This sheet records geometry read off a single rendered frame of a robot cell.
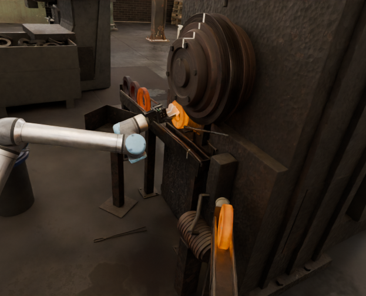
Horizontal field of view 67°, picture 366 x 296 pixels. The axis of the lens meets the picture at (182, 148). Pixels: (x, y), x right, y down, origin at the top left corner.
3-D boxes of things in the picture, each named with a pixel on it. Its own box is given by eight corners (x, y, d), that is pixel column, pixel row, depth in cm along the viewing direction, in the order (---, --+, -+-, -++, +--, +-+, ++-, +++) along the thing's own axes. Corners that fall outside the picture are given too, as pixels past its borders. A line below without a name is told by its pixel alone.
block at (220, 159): (221, 191, 141) (229, 150, 128) (230, 201, 135) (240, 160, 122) (203, 196, 136) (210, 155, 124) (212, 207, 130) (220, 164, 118)
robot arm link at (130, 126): (118, 145, 144) (110, 128, 145) (140, 135, 148) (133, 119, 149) (118, 141, 135) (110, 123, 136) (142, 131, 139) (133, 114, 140)
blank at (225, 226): (224, 244, 107) (215, 242, 107) (229, 203, 109) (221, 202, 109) (229, 254, 92) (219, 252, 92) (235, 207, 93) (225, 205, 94)
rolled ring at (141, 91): (136, 87, 202) (140, 86, 203) (138, 112, 207) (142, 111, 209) (145, 88, 186) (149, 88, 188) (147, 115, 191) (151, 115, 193)
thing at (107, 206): (111, 189, 219) (106, 104, 182) (138, 202, 209) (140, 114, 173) (93, 205, 203) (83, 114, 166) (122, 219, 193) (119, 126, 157)
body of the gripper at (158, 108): (167, 107, 143) (145, 116, 139) (170, 121, 148) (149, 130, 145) (161, 102, 148) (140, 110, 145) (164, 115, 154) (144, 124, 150)
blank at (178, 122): (175, 97, 157) (170, 97, 155) (190, 103, 145) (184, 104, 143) (174, 123, 163) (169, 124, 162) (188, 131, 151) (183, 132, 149)
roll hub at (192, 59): (173, 92, 138) (178, 32, 124) (202, 114, 117) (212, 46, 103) (163, 93, 136) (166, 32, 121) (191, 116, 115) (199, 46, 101)
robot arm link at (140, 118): (142, 135, 143) (136, 127, 150) (151, 132, 145) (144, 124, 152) (137, 121, 138) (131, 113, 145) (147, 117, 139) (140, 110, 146)
